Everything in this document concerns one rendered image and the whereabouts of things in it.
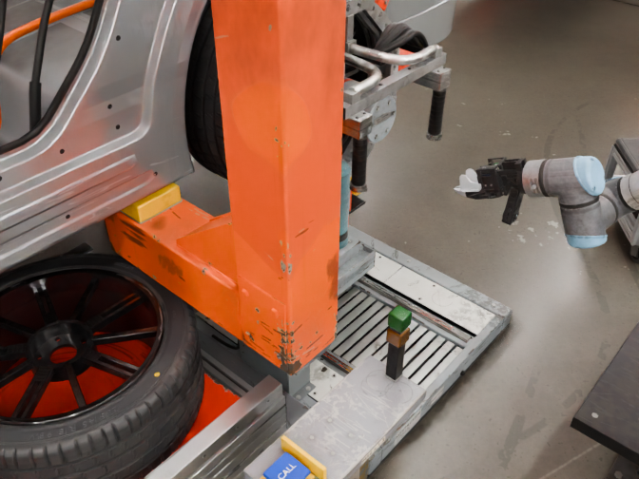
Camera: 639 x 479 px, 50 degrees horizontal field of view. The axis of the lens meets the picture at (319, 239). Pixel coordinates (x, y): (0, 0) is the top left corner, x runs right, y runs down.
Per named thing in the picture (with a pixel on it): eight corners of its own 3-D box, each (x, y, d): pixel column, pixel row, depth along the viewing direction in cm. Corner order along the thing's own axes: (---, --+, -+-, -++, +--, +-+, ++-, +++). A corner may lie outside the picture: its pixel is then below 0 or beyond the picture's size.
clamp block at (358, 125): (342, 121, 166) (343, 101, 163) (372, 133, 162) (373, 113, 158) (329, 128, 163) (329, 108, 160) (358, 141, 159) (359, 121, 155)
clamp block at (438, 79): (421, 76, 187) (423, 58, 183) (450, 86, 182) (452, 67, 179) (411, 82, 184) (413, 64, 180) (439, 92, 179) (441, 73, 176)
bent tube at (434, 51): (382, 37, 188) (385, -2, 182) (441, 56, 178) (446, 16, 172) (342, 56, 178) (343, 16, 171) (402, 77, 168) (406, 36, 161)
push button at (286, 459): (286, 456, 143) (285, 450, 142) (311, 476, 139) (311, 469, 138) (262, 479, 139) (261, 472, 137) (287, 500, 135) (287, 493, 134)
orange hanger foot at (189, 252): (158, 223, 196) (139, 116, 175) (290, 307, 169) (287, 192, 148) (109, 251, 186) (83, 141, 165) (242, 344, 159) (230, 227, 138)
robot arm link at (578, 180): (595, 204, 153) (588, 162, 150) (543, 206, 161) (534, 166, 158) (609, 188, 159) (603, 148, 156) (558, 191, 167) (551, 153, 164)
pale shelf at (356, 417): (369, 361, 168) (369, 354, 167) (426, 398, 160) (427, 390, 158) (243, 478, 143) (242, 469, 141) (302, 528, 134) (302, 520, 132)
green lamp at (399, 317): (396, 316, 153) (398, 302, 150) (411, 324, 151) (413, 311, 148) (386, 325, 151) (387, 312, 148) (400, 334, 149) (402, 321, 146)
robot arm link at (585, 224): (620, 234, 164) (611, 186, 160) (595, 255, 157) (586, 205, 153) (584, 231, 171) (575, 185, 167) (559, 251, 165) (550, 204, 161)
